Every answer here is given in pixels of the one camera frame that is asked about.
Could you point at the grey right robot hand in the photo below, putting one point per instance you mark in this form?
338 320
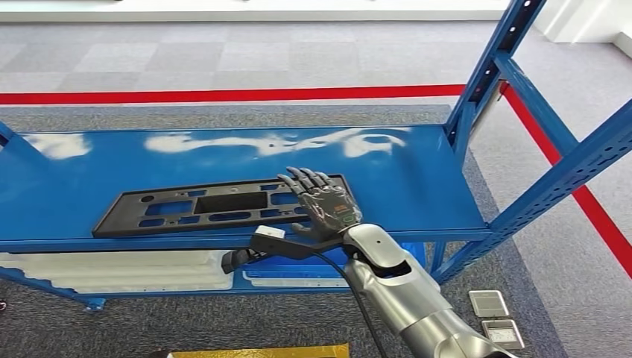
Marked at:
328 210

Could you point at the black perforated panel part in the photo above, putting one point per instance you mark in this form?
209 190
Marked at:
123 217

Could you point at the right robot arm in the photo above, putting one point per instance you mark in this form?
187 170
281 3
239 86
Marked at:
395 286

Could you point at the blue metal shelf rack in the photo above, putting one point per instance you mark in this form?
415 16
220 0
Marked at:
419 197

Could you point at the black elongated plastic part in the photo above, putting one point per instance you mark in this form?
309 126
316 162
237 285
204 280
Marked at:
234 261

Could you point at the blue plastic bin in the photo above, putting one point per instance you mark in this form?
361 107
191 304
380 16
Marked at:
306 271

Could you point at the white plastic bin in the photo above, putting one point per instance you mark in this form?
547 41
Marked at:
286 283

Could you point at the yellow floor tape square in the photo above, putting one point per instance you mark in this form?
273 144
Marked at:
271 352

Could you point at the red floor tape strip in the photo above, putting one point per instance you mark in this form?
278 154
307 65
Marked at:
592 207
197 95

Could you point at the silver floor outlet plate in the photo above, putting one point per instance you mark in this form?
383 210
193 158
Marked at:
489 304
502 335

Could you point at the white plastic tray stack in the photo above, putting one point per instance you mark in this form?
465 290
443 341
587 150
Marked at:
123 272

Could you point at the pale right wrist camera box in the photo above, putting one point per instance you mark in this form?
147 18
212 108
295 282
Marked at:
271 232

